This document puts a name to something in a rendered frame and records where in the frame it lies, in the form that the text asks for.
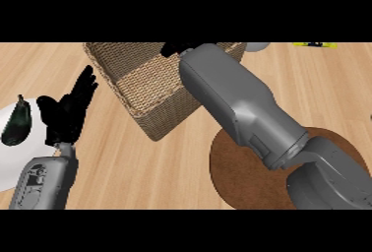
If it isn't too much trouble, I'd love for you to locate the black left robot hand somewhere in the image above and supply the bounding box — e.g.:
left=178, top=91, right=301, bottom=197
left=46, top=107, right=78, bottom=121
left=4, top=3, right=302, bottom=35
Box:
left=35, top=64, right=100, bottom=147

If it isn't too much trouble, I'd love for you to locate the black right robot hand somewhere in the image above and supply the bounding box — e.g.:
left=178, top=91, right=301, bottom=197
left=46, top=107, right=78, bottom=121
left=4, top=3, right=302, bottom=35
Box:
left=158, top=42, right=218, bottom=59

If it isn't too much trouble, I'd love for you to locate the tan wicker basket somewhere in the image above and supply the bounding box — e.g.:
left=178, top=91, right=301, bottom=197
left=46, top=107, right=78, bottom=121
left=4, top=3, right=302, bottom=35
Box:
left=81, top=42, right=248, bottom=143

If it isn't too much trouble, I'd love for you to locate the round brown cutting board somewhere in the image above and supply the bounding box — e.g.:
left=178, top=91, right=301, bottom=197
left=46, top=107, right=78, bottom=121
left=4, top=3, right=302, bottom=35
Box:
left=208, top=126, right=372, bottom=211

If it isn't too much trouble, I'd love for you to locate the dark eggplant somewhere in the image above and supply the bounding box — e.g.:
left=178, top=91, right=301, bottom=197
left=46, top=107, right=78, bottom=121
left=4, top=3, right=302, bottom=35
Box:
left=0, top=94, right=34, bottom=147

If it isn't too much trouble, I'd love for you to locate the white plate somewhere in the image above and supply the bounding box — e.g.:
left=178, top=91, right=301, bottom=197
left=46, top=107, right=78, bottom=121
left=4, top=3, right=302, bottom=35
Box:
left=0, top=101, right=59, bottom=193

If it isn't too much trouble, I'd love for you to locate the pale grey round object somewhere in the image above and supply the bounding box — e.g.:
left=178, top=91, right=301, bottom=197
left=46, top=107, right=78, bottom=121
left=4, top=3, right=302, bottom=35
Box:
left=242, top=42, right=271, bottom=53

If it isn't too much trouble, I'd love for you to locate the yellow and black object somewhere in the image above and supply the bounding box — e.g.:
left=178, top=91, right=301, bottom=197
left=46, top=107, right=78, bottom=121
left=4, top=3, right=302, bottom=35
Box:
left=292, top=42, right=338, bottom=49

